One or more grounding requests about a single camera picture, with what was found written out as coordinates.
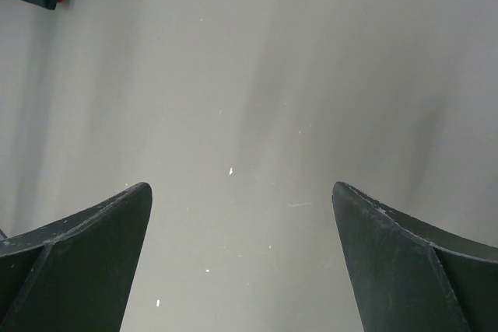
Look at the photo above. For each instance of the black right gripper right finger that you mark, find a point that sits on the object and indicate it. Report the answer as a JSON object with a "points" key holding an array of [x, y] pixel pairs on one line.
{"points": [[408, 275]]}

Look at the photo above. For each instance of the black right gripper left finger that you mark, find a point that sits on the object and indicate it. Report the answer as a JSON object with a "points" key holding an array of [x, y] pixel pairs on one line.
{"points": [[76, 273]]}

